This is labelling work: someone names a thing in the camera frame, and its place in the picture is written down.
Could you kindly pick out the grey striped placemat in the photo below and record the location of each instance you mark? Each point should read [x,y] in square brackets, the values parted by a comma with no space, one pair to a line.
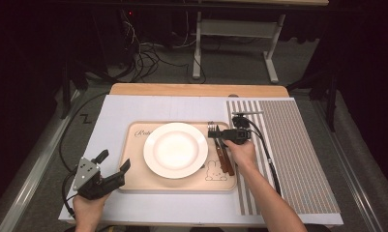
[294,154]

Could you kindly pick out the person's left hand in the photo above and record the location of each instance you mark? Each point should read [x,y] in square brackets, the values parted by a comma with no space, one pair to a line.
[88,209]

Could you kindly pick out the white plate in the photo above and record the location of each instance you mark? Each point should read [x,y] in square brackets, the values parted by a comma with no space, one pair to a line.
[175,150]

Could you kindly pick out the aluminium floor rail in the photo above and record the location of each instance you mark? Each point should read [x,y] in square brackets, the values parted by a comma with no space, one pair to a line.
[352,180]
[30,177]

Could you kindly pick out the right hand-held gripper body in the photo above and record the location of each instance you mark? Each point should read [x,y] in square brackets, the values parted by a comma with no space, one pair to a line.
[238,133]

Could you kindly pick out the person's right hand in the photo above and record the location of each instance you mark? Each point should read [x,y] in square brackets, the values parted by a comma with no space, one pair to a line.
[243,154]

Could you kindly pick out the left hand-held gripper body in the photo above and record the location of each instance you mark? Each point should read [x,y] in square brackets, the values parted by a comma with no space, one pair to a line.
[88,177]

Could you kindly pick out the black stand leg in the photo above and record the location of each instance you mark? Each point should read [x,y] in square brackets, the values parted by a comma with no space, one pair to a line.
[65,90]
[332,103]

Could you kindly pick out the beige tray with rabbit print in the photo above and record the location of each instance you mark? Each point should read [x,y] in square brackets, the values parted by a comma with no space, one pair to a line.
[140,180]

